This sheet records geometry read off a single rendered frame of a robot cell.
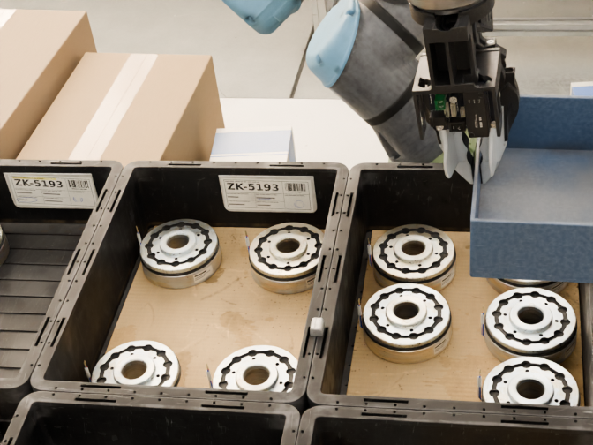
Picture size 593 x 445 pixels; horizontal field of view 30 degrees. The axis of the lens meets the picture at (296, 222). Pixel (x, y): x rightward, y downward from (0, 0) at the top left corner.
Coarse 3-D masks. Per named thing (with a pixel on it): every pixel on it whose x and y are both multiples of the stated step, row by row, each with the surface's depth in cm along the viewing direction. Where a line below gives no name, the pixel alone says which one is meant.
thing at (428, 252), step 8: (400, 240) 138; (408, 240) 138; (416, 240) 138; (424, 240) 138; (400, 248) 137; (424, 248) 137; (432, 248) 136; (400, 256) 136; (408, 256) 136; (416, 256) 135; (424, 256) 135
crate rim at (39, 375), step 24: (144, 168) 145; (168, 168) 145; (192, 168) 144; (216, 168) 143; (240, 168) 143; (264, 168) 142; (288, 168) 142; (312, 168) 141; (336, 168) 140; (120, 192) 141; (336, 192) 137; (336, 216) 133; (96, 240) 135; (72, 288) 128; (72, 312) 126; (312, 312) 121; (312, 336) 118; (48, 360) 120; (48, 384) 117; (72, 384) 117; (96, 384) 116; (120, 384) 116
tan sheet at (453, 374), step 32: (448, 288) 136; (480, 288) 135; (576, 288) 134; (480, 320) 131; (448, 352) 128; (480, 352) 127; (576, 352) 126; (352, 384) 126; (384, 384) 125; (416, 384) 125; (448, 384) 124
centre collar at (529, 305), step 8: (520, 304) 127; (528, 304) 127; (536, 304) 127; (512, 312) 127; (520, 312) 127; (544, 312) 126; (512, 320) 126; (544, 320) 125; (520, 328) 125; (528, 328) 124; (536, 328) 124; (544, 328) 125
